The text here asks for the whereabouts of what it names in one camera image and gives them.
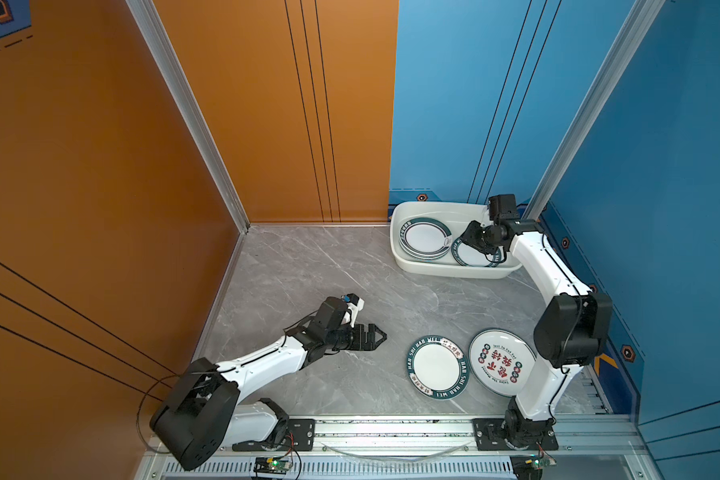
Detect green circuit board right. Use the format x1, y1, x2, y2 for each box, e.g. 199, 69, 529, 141
510, 456, 557, 480

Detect aluminium corner post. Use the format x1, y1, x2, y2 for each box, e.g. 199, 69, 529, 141
125, 0, 250, 234
523, 0, 665, 221

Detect green red rim plate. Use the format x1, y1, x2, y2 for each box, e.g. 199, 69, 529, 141
399, 217, 453, 261

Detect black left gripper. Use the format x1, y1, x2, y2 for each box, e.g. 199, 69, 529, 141
325, 323, 388, 351

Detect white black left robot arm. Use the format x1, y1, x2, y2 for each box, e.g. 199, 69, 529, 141
149, 294, 387, 471

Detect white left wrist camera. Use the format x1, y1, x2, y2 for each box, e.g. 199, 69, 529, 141
342, 293, 364, 328

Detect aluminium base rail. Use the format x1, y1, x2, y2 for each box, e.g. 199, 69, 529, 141
140, 413, 646, 457

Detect white plate red characters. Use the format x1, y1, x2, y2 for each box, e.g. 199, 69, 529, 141
468, 328, 537, 397

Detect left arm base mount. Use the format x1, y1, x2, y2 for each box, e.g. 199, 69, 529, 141
232, 418, 315, 453

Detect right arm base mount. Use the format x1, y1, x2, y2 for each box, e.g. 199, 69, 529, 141
472, 418, 559, 451

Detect aluminium corner post right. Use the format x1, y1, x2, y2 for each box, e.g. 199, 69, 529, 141
523, 0, 665, 221

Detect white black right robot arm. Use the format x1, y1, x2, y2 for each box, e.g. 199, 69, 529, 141
460, 194, 613, 450

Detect green circuit board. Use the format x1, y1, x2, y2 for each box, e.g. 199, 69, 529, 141
510, 456, 557, 480
252, 457, 296, 479

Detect white plastic bin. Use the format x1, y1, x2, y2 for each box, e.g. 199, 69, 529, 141
390, 202, 521, 280

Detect green circuit board left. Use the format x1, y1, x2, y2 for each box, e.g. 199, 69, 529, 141
252, 457, 296, 479

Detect aluminium corner post left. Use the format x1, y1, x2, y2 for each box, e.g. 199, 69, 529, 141
125, 0, 250, 234

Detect green lettered rim plate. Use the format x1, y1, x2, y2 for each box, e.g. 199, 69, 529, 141
450, 238, 504, 268
406, 335, 470, 400

